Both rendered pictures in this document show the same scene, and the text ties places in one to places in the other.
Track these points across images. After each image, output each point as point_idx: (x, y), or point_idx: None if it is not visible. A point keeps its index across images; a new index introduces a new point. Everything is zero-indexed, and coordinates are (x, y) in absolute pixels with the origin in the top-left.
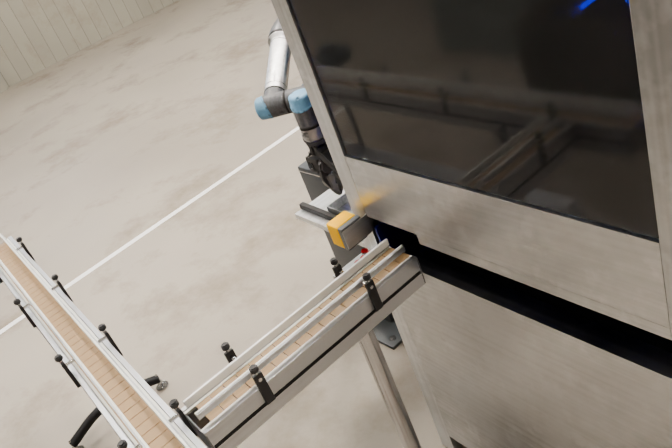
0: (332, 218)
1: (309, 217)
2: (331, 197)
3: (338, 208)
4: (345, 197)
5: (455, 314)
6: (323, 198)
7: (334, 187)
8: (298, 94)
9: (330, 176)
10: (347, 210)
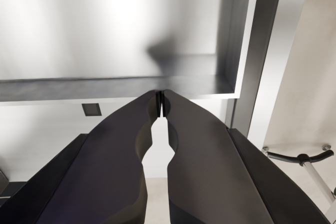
0: (272, 22)
1: (258, 129)
2: (151, 146)
3: (186, 76)
4: (139, 88)
5: None
6: (167, 161)
7: (199, 116)
8: None
9: (216, 211)
10: (177, 31)
